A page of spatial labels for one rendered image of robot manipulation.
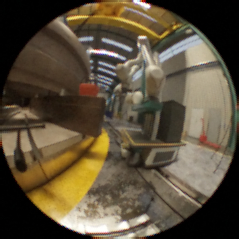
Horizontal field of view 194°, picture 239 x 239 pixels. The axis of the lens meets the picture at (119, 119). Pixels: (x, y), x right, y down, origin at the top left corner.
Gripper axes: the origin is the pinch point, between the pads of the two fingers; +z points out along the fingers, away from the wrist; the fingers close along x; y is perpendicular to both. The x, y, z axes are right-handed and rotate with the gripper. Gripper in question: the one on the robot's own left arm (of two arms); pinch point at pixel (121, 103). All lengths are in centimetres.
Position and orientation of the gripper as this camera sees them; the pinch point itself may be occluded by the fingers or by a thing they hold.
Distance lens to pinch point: 75.1
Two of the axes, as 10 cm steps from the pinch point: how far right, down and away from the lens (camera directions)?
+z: -1.6, 9.8, 0.6
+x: 0.9, 0.7, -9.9
